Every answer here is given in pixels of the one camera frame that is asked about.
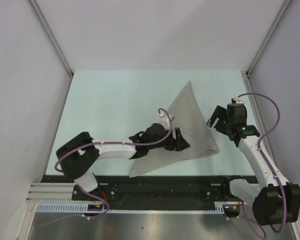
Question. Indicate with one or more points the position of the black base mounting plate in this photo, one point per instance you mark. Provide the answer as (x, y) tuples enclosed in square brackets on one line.
[(166, 191)]

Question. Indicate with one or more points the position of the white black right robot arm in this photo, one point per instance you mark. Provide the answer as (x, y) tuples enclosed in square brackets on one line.
[(276, 200)]

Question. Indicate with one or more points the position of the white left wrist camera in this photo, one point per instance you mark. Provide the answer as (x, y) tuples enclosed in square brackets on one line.
[(165, 121)]

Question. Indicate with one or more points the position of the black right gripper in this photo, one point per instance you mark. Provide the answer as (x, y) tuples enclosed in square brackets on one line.
[(219, 112)]

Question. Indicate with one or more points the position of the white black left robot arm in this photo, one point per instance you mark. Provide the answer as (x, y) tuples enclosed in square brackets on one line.
[(75, 158)]

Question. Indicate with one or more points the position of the aluminium rail left front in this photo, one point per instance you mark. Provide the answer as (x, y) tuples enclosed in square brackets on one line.
[(50, 192)]

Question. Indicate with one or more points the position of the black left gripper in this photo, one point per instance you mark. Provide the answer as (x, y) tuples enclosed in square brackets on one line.
[(180, 143)]

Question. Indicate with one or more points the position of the left aluminium frame post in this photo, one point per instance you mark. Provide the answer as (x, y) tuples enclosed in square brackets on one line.
[(38, 13)]

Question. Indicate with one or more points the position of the grey cloth napkin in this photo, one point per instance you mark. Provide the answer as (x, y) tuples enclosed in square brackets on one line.
[(193, 127)]

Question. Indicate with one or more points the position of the white slotted cable duct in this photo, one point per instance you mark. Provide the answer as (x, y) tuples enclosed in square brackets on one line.
[(90, 208)]

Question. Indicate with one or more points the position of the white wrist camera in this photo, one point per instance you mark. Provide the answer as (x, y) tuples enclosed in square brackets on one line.
[(237, 100), (165, 121)]

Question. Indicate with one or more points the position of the right aluminium frame post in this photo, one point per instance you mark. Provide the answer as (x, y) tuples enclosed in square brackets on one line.
[(279, 17)]

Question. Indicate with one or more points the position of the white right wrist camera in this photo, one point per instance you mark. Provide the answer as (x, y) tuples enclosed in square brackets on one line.
[(237, 100)]

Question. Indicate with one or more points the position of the aluminium frame post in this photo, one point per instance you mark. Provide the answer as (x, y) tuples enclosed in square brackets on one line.
[(279, 17), (38, 13)]

